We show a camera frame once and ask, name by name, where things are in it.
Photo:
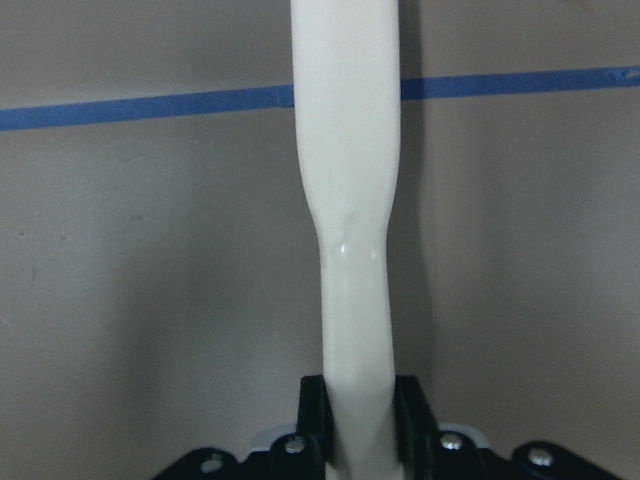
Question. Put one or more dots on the cream hand brush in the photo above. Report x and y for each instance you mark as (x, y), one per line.
(347, 121)

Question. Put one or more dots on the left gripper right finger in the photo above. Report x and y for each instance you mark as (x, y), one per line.
(416, 424)

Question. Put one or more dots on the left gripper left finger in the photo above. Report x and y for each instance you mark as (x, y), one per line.
(315, 418)

